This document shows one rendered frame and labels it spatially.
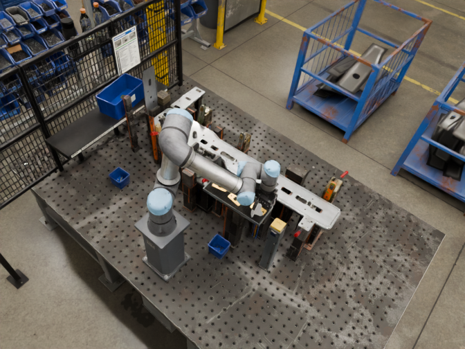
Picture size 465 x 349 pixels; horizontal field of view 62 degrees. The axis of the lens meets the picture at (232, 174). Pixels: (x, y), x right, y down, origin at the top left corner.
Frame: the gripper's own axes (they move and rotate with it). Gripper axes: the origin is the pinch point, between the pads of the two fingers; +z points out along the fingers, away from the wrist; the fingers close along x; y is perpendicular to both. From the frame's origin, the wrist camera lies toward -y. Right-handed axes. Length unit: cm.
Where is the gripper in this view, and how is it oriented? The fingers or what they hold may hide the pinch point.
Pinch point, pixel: (258, 207)
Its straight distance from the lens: 202.1
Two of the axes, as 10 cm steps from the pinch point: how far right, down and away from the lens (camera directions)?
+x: 5.9, -5.9, 5.5
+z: -0.8, 6.3, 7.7
